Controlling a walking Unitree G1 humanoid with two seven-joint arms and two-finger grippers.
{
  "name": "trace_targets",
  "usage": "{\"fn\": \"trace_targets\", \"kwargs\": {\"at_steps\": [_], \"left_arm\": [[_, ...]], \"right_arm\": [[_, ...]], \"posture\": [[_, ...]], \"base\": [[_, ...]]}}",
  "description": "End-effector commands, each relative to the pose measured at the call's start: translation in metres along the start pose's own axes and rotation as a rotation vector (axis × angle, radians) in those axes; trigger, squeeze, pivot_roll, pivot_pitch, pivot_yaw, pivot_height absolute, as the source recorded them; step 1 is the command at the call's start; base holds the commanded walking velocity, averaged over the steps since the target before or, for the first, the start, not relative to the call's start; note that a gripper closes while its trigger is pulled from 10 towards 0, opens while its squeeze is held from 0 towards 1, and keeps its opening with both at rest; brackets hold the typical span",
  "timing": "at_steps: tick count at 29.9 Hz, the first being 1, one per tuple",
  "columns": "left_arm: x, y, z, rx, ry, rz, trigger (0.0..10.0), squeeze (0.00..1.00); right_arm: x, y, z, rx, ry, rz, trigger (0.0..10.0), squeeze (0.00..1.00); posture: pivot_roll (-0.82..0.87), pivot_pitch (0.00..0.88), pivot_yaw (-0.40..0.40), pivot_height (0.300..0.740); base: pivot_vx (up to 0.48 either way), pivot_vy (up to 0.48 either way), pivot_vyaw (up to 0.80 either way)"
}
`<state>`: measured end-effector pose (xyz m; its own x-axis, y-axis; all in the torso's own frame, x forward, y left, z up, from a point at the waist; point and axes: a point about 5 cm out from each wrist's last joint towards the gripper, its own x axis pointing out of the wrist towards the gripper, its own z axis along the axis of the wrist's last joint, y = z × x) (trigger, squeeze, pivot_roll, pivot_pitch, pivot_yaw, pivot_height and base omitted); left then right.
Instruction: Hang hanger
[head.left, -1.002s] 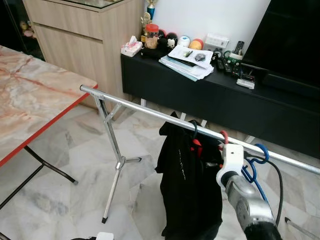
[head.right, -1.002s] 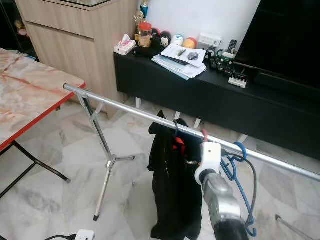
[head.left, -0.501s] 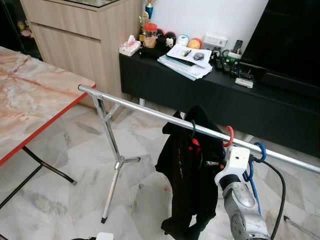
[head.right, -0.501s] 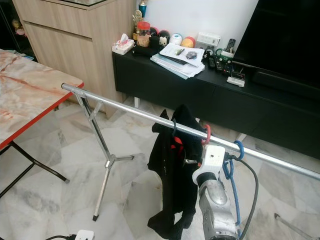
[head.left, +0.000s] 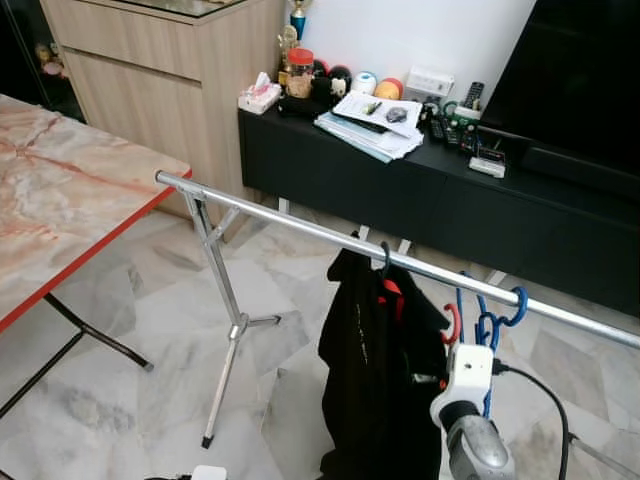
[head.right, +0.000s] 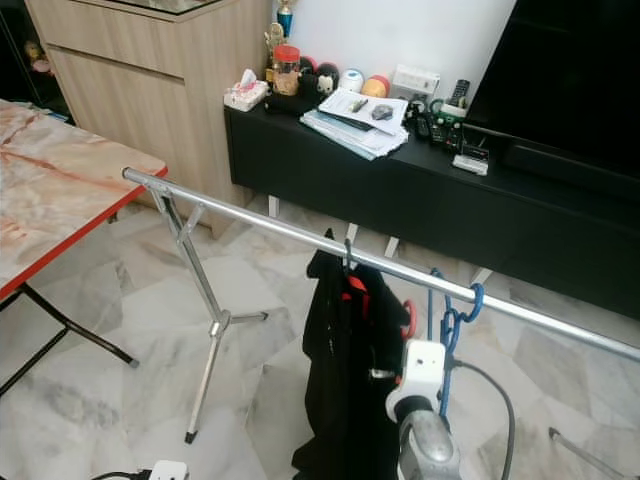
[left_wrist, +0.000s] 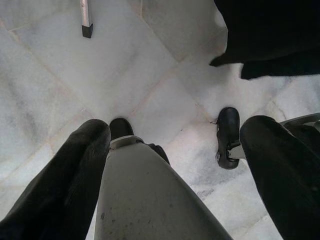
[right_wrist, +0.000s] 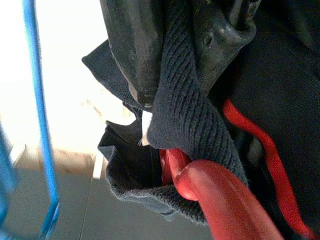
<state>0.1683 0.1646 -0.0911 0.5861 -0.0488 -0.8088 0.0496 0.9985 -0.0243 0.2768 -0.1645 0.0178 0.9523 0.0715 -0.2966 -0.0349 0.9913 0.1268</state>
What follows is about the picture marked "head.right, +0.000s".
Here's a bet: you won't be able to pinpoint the red plastic clothes hanger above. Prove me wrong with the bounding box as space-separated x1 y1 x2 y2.
400 298 418 343

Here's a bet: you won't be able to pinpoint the blue plastic clothes hanger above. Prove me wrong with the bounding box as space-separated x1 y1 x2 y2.
424 267 487 419

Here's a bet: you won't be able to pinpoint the marble-pattern table with red edge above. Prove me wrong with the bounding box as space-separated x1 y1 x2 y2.
0 98 171 397

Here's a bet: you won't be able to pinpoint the silver metal clothes rack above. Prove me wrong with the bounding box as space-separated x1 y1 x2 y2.
121 166 640 480

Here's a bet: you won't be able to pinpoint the pink tissue box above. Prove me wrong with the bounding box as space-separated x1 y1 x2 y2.
224 69 270 112

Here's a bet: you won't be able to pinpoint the jar with red lid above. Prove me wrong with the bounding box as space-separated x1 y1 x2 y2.
271 44 304 98

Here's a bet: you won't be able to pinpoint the black mouse-ear plush toys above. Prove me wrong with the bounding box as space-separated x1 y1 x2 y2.
300 57 341 101

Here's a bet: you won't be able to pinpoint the blue trophy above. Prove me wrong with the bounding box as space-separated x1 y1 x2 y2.
276 0 297 40

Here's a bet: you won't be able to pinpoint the stack of white papers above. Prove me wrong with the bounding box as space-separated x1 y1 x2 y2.
299 88 412 162

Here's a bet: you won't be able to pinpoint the black shirt with red label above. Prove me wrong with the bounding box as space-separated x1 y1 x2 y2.
291 248 413 480

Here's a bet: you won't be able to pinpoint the black TV console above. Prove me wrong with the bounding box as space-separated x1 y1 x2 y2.
224 96 640 323

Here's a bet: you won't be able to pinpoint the green mug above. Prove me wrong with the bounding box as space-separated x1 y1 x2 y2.
422 96 468 143

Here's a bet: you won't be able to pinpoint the small white device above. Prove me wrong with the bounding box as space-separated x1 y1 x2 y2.
452 146 492 177

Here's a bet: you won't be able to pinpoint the black remote control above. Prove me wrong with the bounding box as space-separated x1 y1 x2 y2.
447 79 472 109

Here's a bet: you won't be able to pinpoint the black soundbar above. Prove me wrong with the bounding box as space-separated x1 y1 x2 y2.
503 142 640 199

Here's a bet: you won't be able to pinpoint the black flat-screen TV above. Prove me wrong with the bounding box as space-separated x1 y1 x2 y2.
464 0 640 181

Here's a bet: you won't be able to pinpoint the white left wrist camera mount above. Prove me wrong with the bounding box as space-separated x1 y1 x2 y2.
147 459 190 480

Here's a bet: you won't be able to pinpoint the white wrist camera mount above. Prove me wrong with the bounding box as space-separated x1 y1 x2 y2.
147 459 190 480
384 339 449 424

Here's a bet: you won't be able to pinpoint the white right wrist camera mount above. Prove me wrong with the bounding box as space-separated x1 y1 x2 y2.
384 339 449 424

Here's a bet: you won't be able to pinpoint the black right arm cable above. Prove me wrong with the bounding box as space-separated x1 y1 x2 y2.
446 358 517 480

